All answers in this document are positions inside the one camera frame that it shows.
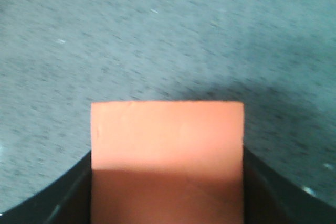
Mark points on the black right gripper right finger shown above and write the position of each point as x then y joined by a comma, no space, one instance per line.
272,198

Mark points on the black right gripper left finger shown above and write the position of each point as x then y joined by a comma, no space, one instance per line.
66,200

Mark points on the orange foam cube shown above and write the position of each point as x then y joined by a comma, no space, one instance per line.
167,162

